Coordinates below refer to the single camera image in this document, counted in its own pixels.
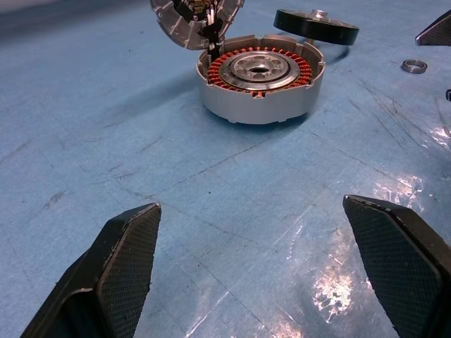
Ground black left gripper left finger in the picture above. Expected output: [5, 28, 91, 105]
[19, 202, 162, 338]

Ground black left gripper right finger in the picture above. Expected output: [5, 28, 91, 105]
[342, 194, 451, 338]

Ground black rotor disc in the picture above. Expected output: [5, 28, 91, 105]
[273, 8, 360, 46]

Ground silver motor stator housing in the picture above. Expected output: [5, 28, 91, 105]
[194, 34, 324, 125]

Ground silver round motor cover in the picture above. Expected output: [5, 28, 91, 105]
[149, 0, 246, 51]

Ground blue table mat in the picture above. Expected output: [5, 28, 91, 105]
[0, 0, 451, 338]

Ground small metal ring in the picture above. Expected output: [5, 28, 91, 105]
[401, 58, 428, 75]

